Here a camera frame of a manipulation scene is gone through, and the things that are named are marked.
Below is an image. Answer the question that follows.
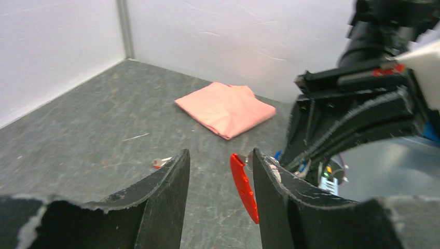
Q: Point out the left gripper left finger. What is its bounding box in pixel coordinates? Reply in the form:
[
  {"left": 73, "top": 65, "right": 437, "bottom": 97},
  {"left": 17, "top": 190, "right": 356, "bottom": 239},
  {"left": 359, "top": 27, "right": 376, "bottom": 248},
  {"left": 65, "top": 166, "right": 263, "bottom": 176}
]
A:
[{"left": 1, "top": 149, "right": 190, "bottom": 248}]

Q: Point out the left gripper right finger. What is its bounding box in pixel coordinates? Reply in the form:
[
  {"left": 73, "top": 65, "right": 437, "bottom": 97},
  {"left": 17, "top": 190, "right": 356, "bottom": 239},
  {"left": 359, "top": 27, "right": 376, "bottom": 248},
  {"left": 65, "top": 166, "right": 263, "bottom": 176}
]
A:
[{"left": 252, "top": 148, "right": 439, "bottom": 248}]

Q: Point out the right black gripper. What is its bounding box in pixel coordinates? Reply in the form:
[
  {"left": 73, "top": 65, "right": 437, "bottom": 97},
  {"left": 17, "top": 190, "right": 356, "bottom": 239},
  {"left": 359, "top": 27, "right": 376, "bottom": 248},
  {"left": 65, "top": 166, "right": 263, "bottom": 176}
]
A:
[{"left": 280, "top": 60, "right": 428, "bottom": 165}]

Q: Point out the red key tag with ring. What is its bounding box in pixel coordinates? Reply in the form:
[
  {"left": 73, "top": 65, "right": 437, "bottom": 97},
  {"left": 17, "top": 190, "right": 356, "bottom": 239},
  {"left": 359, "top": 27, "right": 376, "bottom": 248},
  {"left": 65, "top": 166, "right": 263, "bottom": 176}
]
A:
[{"left": 152, "top": 157, "right": 172, "bottom": 169}]

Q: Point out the steel key holder red handle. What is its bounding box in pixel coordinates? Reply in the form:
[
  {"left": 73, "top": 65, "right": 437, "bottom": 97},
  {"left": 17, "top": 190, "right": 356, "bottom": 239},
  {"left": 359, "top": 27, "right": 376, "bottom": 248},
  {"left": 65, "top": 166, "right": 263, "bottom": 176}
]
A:
[{"left": 229, "top": 151, "right": 259, "bottom": 224}]

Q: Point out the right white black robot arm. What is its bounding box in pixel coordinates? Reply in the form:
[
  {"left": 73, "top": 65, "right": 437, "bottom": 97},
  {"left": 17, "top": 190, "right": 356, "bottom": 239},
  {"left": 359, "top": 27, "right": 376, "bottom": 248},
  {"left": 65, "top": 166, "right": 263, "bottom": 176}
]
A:
[{"left": 280, "top": 1, "right": 439, "bottom": 172}]

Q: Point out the pink folded cloth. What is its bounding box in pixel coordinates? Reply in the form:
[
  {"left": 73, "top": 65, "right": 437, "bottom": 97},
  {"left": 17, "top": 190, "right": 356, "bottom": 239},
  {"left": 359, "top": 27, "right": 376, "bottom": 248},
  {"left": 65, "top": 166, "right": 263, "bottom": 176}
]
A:
[{"left": 175, "top": 82, "right": 276, "bottom": 140}]

